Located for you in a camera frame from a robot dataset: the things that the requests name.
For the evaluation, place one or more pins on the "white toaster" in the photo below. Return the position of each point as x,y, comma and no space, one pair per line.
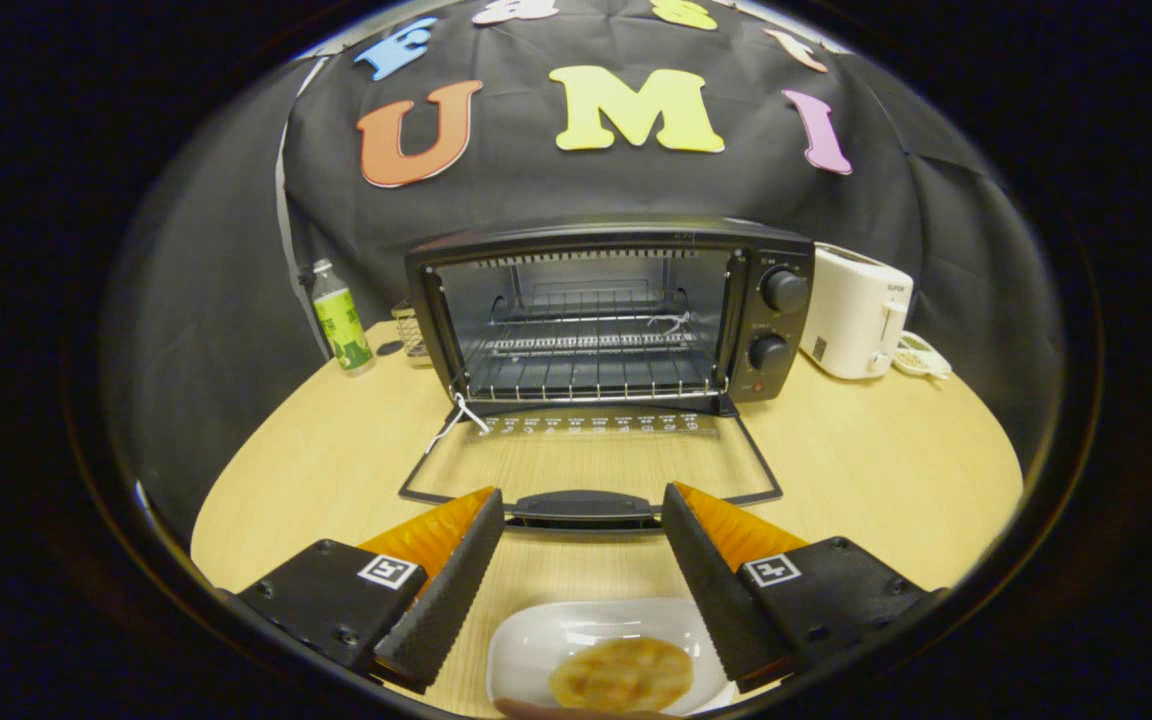
851,315

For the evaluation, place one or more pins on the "round bread roll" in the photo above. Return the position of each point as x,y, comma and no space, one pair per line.
621,675

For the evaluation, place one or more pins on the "black toaster oven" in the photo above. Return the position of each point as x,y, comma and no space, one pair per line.
766,320

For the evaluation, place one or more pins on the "white divided snack dish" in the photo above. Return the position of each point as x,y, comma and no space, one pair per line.
921,355

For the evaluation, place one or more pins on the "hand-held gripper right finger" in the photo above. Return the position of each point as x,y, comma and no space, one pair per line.
716,600

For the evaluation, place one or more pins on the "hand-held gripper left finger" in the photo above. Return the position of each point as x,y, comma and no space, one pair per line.
456,600

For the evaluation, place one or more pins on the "white plate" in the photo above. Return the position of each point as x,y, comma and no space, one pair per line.
536,640

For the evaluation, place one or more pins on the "green label plastic bottle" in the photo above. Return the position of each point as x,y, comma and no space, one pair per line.
341,320

